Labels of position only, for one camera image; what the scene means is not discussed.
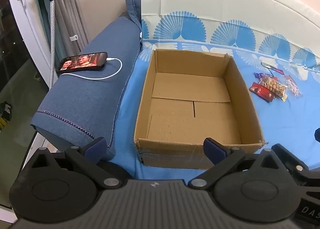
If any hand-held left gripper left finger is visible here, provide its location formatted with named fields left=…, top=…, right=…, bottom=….
left=31, top=137, right=120, bottom=189

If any red snack packet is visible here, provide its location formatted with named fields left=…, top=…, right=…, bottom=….
left=249, top=82, right=275, bottom=103

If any white window frame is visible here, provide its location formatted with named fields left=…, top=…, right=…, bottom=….
left=0, top=0, right=60, bottom=209

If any blue white printed sheet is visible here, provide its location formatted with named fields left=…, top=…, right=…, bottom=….
left=110, top=0, right=320, bottom=179

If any white charging cable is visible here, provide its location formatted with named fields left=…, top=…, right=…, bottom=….
left=61, top=57, right=123, bottom=80

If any blue sofa armrest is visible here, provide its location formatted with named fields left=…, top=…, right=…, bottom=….
left=30, top=0, right=143, bottom=162

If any black yellow object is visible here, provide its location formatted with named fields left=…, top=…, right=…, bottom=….
left=0, top=102, right=13, bottom=133

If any grey curtain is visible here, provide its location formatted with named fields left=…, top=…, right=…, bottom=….
left=54, top=0, right=88, bottom=52

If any brown cardboard box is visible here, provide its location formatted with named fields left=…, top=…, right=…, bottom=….
left=133, top=49, right=266, bottom=169

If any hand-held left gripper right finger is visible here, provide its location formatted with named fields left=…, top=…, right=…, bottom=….
left=188, top=138, right=285, bottom=191

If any dark red stick packet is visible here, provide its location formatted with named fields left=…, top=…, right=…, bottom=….
left=261, top=61, right=284, bottom=73

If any clear peanut bag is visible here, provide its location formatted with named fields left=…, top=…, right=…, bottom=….
left=259, top=75, right=288, bottom=102

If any clear candy bag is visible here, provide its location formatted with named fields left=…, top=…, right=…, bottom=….
left=284, top=76, right=302, bottom=98

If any teal curtain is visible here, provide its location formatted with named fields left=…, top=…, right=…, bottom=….
left=32, top=0, right=58, bottom=57

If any black smartphone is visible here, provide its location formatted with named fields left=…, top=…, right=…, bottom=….
left=55, top=52, right=108, bottom=74

